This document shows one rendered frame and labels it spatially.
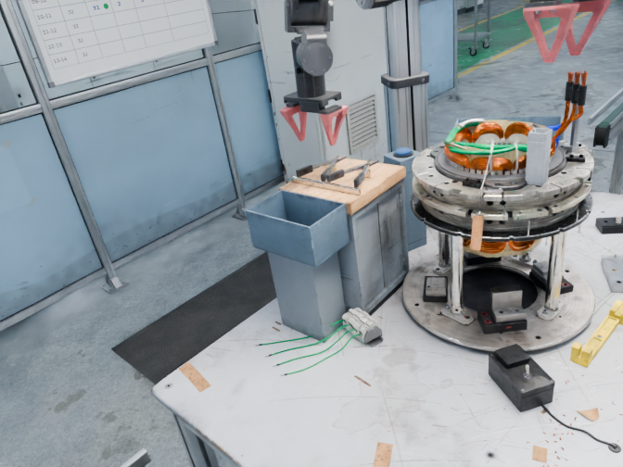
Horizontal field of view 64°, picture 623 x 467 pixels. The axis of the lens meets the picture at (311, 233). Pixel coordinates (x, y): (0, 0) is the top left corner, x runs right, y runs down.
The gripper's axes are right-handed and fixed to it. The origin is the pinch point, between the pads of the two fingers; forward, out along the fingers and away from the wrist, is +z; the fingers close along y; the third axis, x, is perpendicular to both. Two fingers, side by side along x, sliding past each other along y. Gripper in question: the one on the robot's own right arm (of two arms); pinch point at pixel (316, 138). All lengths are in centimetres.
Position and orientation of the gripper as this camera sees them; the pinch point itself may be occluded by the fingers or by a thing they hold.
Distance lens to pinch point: 104.8
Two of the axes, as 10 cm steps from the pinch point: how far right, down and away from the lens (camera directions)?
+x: 6.3, -4.3, 6.5
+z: 1.1, 8.7, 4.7
